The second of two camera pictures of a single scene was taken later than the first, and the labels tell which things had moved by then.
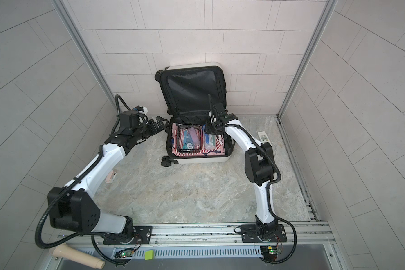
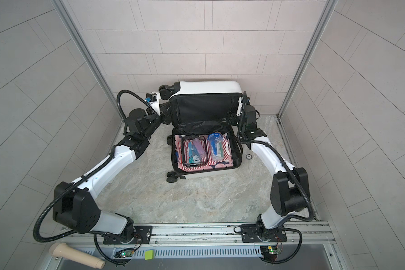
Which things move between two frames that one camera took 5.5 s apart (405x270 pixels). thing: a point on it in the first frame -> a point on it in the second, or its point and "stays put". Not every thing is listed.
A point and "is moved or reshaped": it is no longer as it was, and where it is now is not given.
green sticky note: x=149 y=255 stays put
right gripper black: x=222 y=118 -> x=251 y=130
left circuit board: x=127 y=253 stays put
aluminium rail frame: x=310 y=239 stays put
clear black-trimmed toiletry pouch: x=188 y=138 -> x=194 y=151
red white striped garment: x=219 y=149 -> x=227 y=157
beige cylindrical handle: x=64 y=250 stays put
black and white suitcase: x=194 y=94 is moved or reshaped
